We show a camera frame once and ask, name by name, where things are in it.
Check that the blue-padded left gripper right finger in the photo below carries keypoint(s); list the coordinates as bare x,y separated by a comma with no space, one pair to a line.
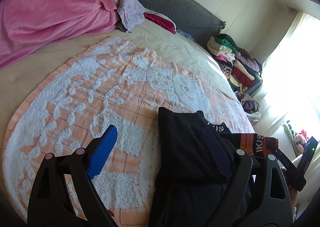
256,194

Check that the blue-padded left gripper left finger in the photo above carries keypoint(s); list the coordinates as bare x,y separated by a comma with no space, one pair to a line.
50,203

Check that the black IKISS sweatshirt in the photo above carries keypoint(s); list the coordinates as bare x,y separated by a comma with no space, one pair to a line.
189,185

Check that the floral basket of clothes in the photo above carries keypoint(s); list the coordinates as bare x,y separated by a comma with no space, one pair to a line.
250,106

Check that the stack of folded clothes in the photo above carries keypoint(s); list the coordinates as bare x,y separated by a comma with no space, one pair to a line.
238,66

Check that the grey bedside cabinet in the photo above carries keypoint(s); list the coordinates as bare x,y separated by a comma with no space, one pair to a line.
256,84

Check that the white curtain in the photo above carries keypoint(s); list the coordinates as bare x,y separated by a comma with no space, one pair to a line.
290,89

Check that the beige bed sheet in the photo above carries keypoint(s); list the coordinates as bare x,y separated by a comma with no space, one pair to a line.
21,78

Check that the orange white patterned blanket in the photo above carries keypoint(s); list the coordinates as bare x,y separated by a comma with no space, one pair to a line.
117,83

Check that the pink blanket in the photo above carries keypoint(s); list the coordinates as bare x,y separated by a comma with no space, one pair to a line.
27,25

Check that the red pillow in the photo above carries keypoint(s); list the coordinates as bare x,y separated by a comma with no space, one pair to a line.
161,20

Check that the lilac garment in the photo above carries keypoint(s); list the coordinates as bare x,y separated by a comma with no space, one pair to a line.
131,13

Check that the grey quilted headboard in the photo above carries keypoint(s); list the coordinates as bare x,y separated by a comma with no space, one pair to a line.
189,16

